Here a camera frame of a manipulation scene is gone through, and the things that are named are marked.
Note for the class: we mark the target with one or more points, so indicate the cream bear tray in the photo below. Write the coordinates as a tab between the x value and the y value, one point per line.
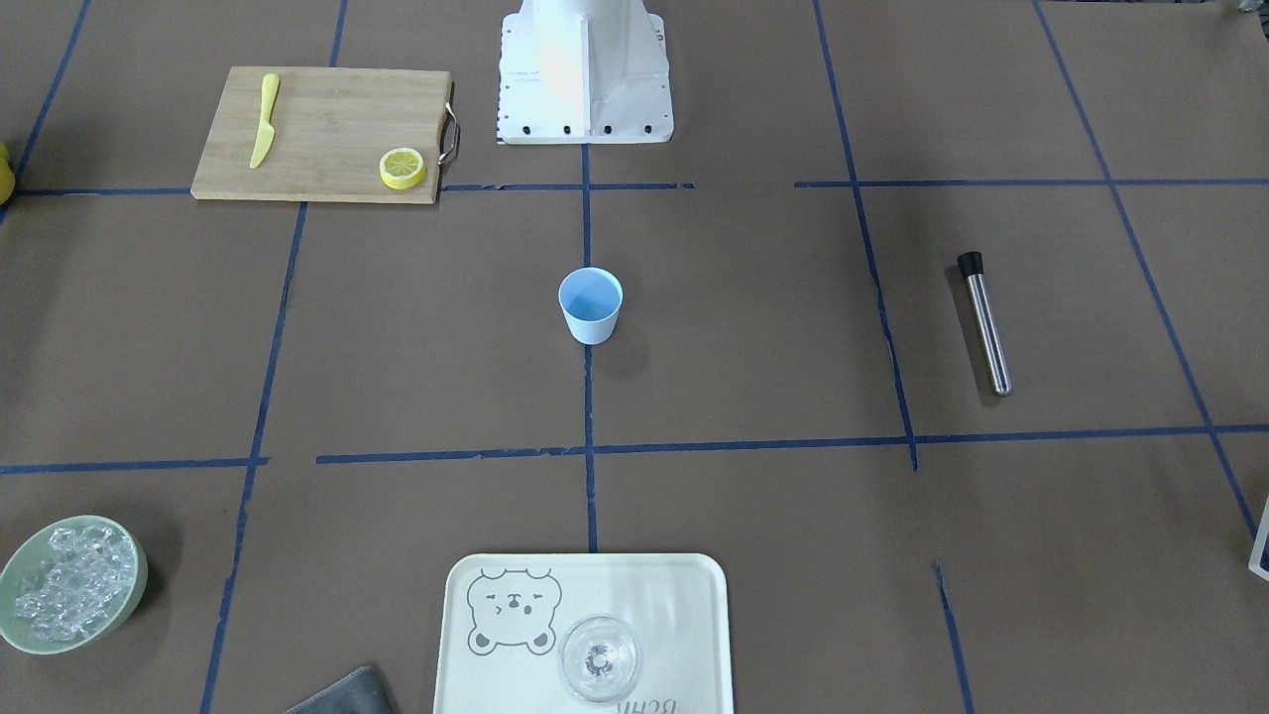
506	616

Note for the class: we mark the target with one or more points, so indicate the clear wine glass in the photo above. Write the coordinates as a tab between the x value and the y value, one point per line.
600	659

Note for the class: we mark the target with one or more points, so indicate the green bowl of ice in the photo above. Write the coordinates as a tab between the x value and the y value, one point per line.
71	584

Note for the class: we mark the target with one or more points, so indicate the yellow lemon slice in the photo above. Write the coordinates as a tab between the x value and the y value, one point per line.
402	168

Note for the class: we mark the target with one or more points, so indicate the dark box at edge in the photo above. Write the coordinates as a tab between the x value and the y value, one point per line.
1258	557

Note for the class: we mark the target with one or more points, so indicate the steel muddler black tip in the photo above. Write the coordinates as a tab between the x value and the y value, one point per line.
971	266

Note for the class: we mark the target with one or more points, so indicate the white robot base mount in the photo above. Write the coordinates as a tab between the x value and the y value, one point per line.
584	73

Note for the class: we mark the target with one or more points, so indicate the yellow plastic knife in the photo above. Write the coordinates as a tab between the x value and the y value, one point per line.
269	89

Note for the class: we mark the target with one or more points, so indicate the grey folded cloth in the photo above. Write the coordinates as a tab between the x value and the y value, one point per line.
360	691

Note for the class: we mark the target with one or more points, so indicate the wooden cutting board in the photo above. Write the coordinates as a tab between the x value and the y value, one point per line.
332	126

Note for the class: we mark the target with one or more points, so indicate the light blue cup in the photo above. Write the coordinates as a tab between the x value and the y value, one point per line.
591	300

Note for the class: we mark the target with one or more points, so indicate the yellow object at edge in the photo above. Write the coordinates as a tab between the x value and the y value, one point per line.
7	177

